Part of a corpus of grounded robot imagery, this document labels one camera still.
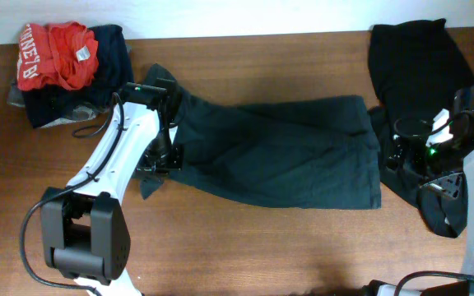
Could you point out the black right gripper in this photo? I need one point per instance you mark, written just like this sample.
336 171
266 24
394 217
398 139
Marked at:
410 163

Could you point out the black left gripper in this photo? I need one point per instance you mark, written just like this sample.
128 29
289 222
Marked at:
175 162

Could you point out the dark green t-shirt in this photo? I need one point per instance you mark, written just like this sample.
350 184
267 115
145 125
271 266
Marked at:
318 154

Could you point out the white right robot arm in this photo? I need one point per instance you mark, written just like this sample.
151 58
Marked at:
448 161

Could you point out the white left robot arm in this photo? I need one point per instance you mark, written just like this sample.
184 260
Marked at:
84 233

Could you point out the black t-shirt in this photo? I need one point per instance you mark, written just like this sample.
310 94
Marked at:
416 68

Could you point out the navy blue garment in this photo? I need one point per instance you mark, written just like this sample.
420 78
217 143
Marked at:
115 68

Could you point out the red t-shirt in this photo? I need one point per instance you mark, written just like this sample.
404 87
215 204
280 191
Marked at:
63 54

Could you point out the grey garment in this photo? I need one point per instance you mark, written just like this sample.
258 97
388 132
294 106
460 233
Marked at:
53 105

